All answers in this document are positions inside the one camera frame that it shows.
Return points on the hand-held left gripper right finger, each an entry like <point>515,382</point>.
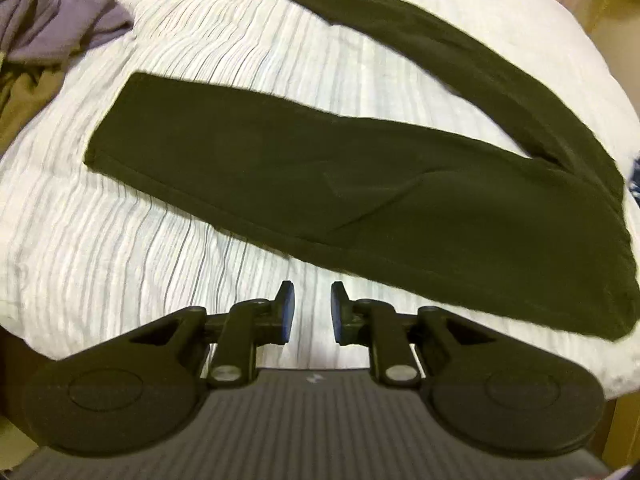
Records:
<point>338,312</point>

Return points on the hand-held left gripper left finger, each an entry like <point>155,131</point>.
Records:
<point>287,312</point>

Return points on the dark olive pants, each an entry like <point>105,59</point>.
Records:
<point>300,170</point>

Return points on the white striped bedspread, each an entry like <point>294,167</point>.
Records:
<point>150,260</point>

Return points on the blue floral cloth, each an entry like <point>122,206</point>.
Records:
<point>635,180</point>

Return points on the brown cloth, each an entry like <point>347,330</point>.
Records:
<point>25,100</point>

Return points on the purple cloth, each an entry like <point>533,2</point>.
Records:
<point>50,25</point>

